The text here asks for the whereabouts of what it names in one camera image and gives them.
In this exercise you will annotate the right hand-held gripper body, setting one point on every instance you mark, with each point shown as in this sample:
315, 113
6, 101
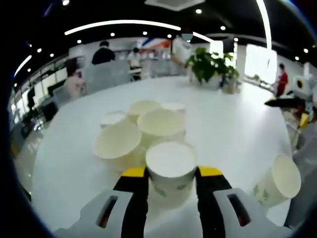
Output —
308, 93

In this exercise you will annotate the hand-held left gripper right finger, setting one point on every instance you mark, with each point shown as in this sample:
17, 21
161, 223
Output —
210, 210

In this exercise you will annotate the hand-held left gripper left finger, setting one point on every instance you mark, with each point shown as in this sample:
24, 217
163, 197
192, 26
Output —
133, 210

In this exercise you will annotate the white paper cup green print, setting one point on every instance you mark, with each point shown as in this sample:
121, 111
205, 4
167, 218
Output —
270, 188
171, 183

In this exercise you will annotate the cluster of white paper cups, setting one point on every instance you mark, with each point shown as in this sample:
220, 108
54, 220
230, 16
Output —
116, 141

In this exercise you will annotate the bright window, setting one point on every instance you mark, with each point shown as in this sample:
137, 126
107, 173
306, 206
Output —
257, 62

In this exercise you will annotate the small beige container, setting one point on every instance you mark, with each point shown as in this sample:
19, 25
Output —
231, 87

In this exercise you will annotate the white table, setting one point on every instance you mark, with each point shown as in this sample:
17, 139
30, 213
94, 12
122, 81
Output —
223, 138

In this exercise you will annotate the black hanging screen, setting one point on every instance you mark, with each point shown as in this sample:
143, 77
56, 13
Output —
229, 44

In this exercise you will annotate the curved ceiling light strip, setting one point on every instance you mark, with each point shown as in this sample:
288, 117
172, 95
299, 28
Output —
119, 22
265, 22

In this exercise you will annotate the green potted plant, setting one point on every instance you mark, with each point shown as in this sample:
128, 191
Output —
205, 64

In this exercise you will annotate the small black cabinet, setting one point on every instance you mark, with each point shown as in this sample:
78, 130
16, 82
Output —
50, 111

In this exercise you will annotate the grey office chair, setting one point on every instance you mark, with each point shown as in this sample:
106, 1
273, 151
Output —
106, 77
60, 95

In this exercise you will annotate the ceiling air conditioner vent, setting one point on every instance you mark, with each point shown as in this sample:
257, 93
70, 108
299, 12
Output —
173, 4

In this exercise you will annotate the black screen on stand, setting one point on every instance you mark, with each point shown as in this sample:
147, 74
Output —
31, 95

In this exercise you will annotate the short ceiling light strip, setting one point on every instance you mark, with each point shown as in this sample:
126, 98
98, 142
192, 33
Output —
23, 65

